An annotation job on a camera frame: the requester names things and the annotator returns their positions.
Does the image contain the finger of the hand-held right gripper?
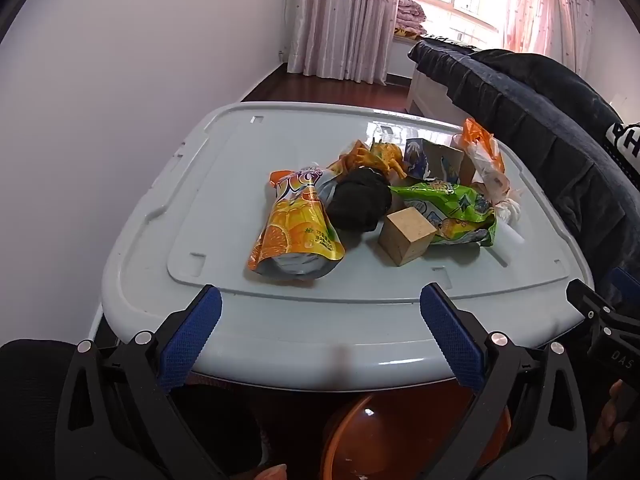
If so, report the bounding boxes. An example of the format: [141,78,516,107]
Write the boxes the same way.
[566,279,615,333]
[606,266,640,307]

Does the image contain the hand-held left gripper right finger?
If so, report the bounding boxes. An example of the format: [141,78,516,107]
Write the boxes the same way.
[421,282,588,480]

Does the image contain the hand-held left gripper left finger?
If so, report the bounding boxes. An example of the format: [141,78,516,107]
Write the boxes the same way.
[54,284,223,480]

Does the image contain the orange plastic bin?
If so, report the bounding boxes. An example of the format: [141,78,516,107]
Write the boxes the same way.
[320,387,512,480]

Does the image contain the green snack bag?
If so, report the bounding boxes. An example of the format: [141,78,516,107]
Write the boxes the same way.
[389,178,498,248]

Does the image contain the orange juice pouch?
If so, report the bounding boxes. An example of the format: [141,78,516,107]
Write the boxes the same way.
[247,167,347,281]

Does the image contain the black cloth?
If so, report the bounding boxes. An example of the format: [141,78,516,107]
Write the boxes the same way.
[327,167,393,233]

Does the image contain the orange and white plastic bag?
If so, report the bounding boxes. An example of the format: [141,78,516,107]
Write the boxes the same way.
[452,117,507,186]

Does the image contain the person's right hand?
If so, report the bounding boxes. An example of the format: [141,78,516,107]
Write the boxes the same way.
[590,379,640,457]

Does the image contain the wooden cube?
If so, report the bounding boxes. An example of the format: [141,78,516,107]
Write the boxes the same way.
[377,206,438,267]

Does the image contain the white plastic storage box lid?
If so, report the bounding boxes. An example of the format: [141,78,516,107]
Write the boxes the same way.
[100,101,596,392]

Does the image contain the dark blue blanket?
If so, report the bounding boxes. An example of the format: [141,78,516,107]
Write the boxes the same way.
[407,37,640,311]

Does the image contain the blue printed carton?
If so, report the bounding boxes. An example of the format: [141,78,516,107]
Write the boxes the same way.
[404,138,463,186]

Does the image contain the orange-brown crumpled wrapper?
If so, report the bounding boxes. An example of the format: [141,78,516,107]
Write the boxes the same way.
[327,141,373,176]

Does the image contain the pink sheer curtain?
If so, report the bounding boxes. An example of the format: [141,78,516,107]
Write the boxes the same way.
[502,0,596,73]

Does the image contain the folded pink blankets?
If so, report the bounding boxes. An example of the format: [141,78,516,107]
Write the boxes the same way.
[394,0,428,41]

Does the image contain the pink dotted curtain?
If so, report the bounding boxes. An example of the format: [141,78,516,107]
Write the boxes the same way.
[286,0,403,86]

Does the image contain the white bed frame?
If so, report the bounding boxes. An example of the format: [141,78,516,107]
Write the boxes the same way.
[404,67,453,116]

